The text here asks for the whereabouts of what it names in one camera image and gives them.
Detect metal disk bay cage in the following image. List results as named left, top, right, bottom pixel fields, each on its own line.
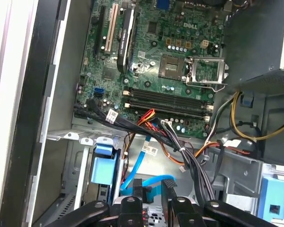
left=210, top=141, right=284, bottom=227

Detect black open PC case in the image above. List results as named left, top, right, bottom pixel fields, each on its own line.
left=0, top=0, right=284, bottom=227

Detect green Dell motherboard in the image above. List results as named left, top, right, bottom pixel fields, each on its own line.
left=73, top=0, right=228, bottom=140

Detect CPU socket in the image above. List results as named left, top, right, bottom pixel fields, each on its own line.
left=158, top=54, right=186, bottom=80

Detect locking lever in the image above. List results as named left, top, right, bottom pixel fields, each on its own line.
left=186, top=82, right=227, bottom=93

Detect orange and red wires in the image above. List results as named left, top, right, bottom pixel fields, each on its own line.
left=123, top=108, right=219, bottom=166

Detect yellow power wires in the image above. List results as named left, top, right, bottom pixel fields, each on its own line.
left=230, top=91, right=284, bottom=142

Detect black RAM slot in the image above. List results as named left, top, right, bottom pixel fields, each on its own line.
left=129, top=87, right=214, bottom=103
left=124, top=102, right=213, bottom=115
left=130, top=107, right=213, bottom=122
left=129, top=93, right=214, bottom=108

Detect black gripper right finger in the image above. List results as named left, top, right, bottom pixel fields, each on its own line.
left=160, top=179, right=279, bottom=227

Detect white expansion slot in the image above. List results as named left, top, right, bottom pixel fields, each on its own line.
left=104, top=3, right=119, bottom=53

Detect black cable bundle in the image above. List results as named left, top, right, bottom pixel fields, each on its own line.
left=74, top=99, right=216, bottom=207

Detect black expansion slot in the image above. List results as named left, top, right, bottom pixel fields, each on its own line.
left=94, top=4, right=106, bottom=55

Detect metal socket cover frame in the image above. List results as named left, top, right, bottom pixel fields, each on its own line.
left=186, top=56, right=229, bottom=86

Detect black graphics card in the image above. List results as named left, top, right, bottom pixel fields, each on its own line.
left=116, top=7, right=136, bottom=74

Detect perforated metal disk bay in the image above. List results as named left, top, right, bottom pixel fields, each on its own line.
left=47, top=129, right=124, bottom=227

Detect hard disk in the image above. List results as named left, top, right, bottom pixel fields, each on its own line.
left=89, top=136, right=124, bottom=206

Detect blue disk data wire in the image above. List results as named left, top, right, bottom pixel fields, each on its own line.
left=120, top=136, right=178, bottom=204

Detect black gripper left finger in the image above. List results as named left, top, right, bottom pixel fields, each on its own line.
left=44, top=178, right=144, bottom=227

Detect blue plastic bay latch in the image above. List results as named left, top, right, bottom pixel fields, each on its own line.
left=260, top=175, right=284, bottom=221

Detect grey power supply unit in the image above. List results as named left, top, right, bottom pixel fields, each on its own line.
left=223, top=0, right=284, bottom=89

